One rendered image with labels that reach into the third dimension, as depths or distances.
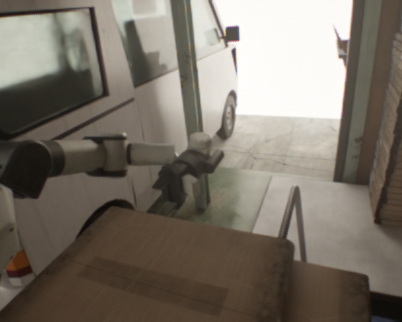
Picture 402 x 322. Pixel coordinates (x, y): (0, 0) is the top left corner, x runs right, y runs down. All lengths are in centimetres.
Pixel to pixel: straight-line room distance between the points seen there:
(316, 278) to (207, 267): 19
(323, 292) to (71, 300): 40
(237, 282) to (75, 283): 26
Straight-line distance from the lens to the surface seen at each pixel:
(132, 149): 87
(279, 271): 50
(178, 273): 50
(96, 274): 54
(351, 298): 54
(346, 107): 251
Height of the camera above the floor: 147
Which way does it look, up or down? 27 degrees down
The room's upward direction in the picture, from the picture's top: 6 degrees counter-clockwise
